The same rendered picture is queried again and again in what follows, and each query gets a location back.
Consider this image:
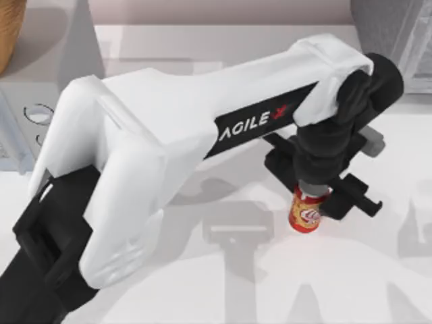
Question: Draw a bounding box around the red and yellow can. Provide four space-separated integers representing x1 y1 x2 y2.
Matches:
286 183 332 234

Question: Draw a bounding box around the pale grey rounded box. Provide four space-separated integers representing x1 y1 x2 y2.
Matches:
362 126 387 158

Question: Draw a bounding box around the grey cabinet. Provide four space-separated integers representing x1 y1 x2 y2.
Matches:
350 0 432 96

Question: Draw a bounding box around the pale microwave oven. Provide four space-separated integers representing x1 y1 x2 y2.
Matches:
0 80 59 176

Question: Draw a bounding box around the brown wooden furniture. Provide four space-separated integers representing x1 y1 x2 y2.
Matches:
0 0 28 74

